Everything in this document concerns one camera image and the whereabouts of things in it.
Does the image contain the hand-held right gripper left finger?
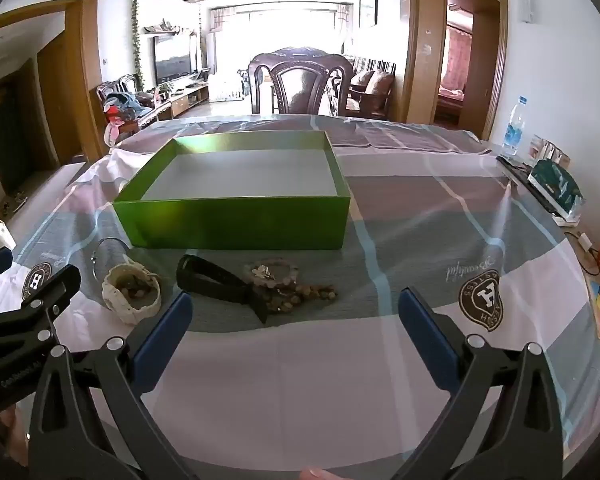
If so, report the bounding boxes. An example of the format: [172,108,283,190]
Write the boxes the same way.
[27,291,201,480]

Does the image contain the wooden sofa with cushions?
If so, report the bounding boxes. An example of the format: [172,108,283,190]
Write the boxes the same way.
[342,55,397,121]

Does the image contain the checked tablecloth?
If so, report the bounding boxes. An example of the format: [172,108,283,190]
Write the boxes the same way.
[0,112,600,480]

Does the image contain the person's left hand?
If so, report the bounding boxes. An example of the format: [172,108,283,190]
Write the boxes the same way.
[0,405,31,458]

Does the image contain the framed wall picture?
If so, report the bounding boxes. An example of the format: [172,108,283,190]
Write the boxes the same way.
[358,0,379,29]

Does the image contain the green packet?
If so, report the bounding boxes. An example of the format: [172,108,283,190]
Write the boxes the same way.
[527,159,583,224]

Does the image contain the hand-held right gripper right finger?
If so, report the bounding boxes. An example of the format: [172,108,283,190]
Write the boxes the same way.
[392,287,566,480]

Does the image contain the wooden television stand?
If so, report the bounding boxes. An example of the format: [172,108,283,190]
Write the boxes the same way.
[155,82,211,122]

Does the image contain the small cartons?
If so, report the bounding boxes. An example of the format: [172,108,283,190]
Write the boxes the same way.
[530,136,572,169]

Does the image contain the wooden armchair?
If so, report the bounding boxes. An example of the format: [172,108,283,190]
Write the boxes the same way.
[96,74,157,133]

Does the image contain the hanging green vine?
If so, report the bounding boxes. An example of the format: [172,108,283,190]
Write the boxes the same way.
[131,0,147,88]

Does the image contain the wall shelf with ornaments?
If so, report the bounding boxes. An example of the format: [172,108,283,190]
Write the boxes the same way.
[144,19,190,37]

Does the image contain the black tray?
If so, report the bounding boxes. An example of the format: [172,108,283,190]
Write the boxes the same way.
[496,155,556,213]

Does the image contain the pile of clothes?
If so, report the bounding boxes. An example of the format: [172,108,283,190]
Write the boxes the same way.
[102,92,153,147]

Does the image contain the metal bangle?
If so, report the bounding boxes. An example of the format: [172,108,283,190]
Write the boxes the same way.
[90,237,131,286]

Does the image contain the green cardboard box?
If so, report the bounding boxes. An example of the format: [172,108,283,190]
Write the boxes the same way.
[112,130,352,251]

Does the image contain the dark wooden chair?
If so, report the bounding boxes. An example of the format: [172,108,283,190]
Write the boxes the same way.
[248,47,356,117]

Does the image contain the pink bead bracelet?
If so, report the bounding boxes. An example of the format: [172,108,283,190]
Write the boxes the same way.
[247,259,301,295]

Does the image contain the dark entrance door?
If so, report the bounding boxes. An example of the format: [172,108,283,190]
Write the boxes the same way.
[0,60,37,203]

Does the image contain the television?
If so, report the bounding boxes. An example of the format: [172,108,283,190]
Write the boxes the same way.
[154,35,194,84]

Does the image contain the clear water bottle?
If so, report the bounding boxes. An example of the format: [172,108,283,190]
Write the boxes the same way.
[501,96,527,157]

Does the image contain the red and white bead bracelet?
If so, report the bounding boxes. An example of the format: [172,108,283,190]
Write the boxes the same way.
[274,284,339,314]

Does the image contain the black strap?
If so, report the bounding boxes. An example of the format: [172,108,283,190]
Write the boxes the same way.
[176,254,271,325]

